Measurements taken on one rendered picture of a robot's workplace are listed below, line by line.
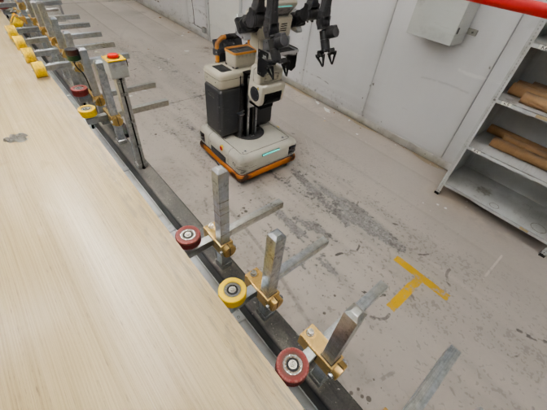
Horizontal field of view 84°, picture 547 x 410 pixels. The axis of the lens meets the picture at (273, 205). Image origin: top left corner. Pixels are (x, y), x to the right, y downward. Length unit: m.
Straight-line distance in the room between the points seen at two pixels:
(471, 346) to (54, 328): 2.00
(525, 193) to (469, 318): 1.42
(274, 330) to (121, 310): 0.46
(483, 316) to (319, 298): 1.02
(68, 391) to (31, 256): 0.43
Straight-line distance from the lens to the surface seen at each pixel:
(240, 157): 2.42
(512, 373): 2.27
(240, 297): 0.87
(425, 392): 0.97
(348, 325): 0.69
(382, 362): 1.91
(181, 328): 0.85
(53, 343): 0.94
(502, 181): 3.34
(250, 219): 1.15
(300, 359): 0.82
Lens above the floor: 1.67
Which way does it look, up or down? 44 degrees down
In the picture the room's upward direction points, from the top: 7 degrees clockwise
